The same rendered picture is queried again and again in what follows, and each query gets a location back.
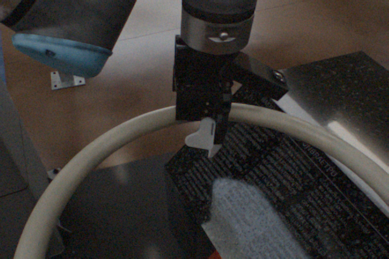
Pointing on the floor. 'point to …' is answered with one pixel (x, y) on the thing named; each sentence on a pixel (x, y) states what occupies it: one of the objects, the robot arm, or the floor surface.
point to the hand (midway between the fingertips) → (212, 140)
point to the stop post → (65, 80)
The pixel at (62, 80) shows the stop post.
